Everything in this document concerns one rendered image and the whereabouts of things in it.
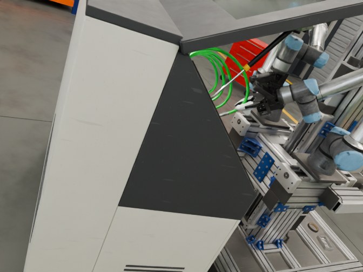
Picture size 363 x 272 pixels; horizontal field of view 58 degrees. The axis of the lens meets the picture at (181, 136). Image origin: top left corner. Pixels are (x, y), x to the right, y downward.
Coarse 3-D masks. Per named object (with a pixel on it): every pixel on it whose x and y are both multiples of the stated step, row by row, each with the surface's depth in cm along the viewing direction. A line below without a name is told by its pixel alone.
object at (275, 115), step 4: (280, 108) 202; (264, 112) 204; (272, 112) 202; (276, 112) 202; (280, 112) 204; (264, 116) 204; (268, 116) 203; (272, 116) 202; (276, 116) 203; (280, 116) 206; (272, 120) 204; (276, 120) 204
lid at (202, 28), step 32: (160, 0) 136; (192, 0) 129; (224, 0) 129; (256, 0) 124; (288, 0) 118; (320, 0) 113; (352, 0) 104; (192, 32) 100; (224, 32) 97; (256, 32) 99
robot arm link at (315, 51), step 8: (320, 24) 173; (312, 32) 170; (320, 32) 167; (312, 40) 161; (320, 40) 160; (312, 48) 151; (320, 48) 154; (304, 56) 152; (312, 56) 151; (320, 56) 150; (328, 56) 151; (312, 64) 153; (320, 64) 151
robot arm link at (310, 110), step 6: (312, 102) 142; (300, 108) 147; (306, 108) 144; (312, 108) 143; (318, 108) 145; (306, 114) 145; (312, 114) 144; (318, 114) 145; (306, 120) 147; (312, 120) 146
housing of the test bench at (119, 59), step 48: (96, 0) 94; (144, 0) 122; (96, 48) 94; (144, 48) 97; (96, 96) 102; (144, 96) 105; (48, 144) 233; (96, 144) 112; (48, 192) 119; (96, 192) 124; (48, 240) 133; (96, 240) 139
